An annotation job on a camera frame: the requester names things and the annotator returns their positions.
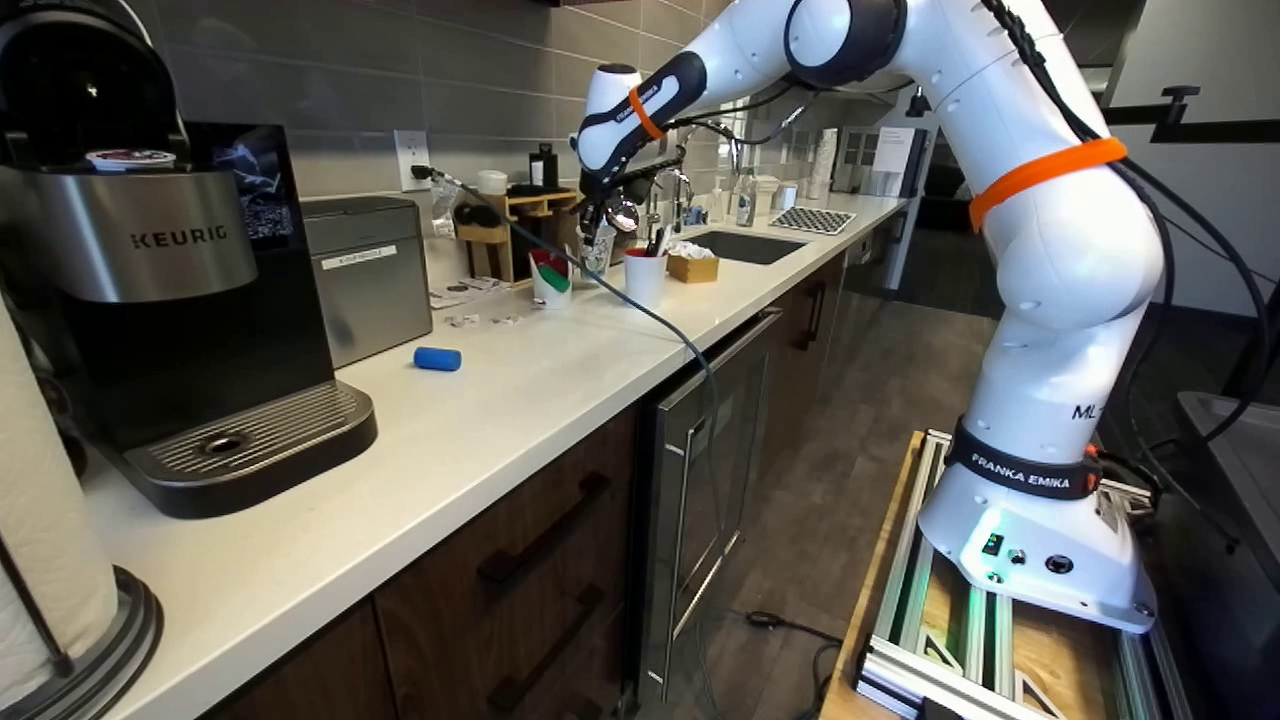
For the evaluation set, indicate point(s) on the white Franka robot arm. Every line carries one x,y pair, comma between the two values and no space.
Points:
1064,266

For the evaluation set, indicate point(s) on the white mug red green print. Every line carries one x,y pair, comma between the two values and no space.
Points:
550,274

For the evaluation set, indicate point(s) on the black jar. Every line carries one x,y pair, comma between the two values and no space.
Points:
541,169

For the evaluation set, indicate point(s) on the wooden board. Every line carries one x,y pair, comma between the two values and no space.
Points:
866,601

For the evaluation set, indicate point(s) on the wooden organizer rack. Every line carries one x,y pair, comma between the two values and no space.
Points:
555,207

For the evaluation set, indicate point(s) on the black silver Keurig coffee machine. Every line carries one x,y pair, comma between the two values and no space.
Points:
160,243

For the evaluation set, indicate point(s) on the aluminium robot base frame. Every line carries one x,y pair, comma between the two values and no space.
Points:
935,624

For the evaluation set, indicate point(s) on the grey drying mat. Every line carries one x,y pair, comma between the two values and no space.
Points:
812,221

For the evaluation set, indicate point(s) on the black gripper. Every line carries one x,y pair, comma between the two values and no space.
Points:
620,175

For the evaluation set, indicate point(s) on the white paper towel roll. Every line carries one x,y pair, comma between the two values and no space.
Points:
41,506

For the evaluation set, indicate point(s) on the dark counter sink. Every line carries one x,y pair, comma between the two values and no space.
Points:
745,246

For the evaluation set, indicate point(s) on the wooden packet box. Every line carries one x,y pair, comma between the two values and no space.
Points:
692,269

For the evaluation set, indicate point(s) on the dark paper towel holder base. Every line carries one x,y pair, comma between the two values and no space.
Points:
127,641

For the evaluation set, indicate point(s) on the white wall outlet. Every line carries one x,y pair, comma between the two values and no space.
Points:
410,144

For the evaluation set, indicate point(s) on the wooden drawer cabinet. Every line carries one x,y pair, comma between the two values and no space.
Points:
424,624

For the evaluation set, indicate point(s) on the silver metal box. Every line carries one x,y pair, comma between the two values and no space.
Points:
364,283

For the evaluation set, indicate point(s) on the stainless steel dishwasher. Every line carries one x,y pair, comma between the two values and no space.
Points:
706,492

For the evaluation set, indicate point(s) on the chrome faucet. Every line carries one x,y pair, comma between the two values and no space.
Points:
685,200

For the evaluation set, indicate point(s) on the small blue object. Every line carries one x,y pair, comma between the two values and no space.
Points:
439,357

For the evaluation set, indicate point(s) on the small white cup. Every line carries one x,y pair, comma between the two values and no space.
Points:
493,182

